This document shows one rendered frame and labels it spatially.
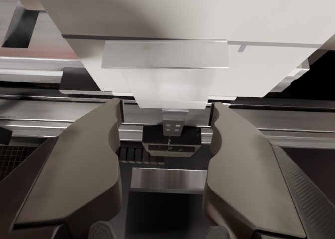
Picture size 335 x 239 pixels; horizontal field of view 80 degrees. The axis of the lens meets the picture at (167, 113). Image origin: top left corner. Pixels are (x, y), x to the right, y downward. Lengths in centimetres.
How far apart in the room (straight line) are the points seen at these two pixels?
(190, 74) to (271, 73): 7
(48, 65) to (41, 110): 29
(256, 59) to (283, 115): 38
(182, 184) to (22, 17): 28
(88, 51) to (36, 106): 40
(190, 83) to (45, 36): 18
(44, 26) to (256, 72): 24
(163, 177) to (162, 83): 10
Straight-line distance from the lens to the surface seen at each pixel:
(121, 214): 74
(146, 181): 22
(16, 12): 33
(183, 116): 28
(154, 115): 47
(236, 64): 18
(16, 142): 76
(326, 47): 43
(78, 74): 26
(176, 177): 22
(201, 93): 22
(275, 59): 18
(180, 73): 18
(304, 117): 57
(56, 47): 27
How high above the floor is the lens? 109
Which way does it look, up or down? 19 degrees down
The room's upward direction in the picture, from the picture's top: 178 degrees counter-clockwise
